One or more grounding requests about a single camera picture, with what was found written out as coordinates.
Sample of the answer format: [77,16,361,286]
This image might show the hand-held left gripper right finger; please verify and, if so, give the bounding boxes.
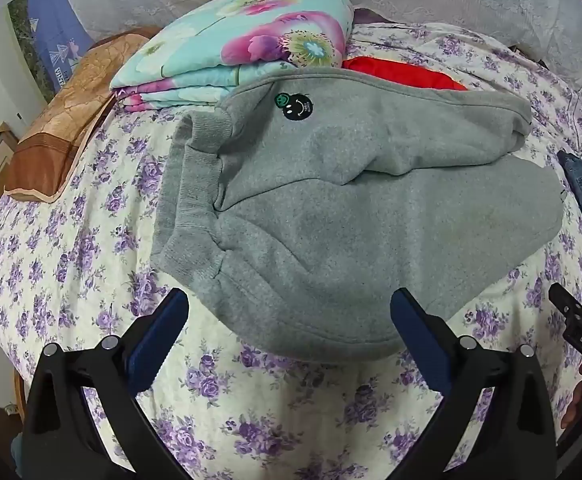
[390,287,560,480]

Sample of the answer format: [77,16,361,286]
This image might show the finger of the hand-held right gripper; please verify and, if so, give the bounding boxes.
[548,282,582,364]

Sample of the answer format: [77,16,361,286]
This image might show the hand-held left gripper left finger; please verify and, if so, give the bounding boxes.
[21,287,191,480]

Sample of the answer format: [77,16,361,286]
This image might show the grey sweat pants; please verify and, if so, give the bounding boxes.
[150,66,566,364]

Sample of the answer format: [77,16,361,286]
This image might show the person's right hand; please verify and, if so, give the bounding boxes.
[561,360,582,431]

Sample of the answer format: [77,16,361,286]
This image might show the purple floral bedspread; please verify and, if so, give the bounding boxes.
[0,21,582,480]

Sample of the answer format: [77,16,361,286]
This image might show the brown orange blanket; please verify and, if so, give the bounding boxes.
[4,33,152,204]

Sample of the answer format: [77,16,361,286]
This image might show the red cloth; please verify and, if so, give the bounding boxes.
[342,56,468,93]

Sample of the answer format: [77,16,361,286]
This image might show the folded teal floral quilt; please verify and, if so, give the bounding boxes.
[110,0,354,113]

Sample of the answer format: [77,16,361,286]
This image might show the blue printed cloth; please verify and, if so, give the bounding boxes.
[19,0,94,90]

